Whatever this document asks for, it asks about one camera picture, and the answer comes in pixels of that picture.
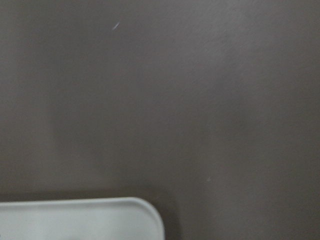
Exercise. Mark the white rabbit print tray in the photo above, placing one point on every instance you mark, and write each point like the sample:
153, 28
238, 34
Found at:
120, 218

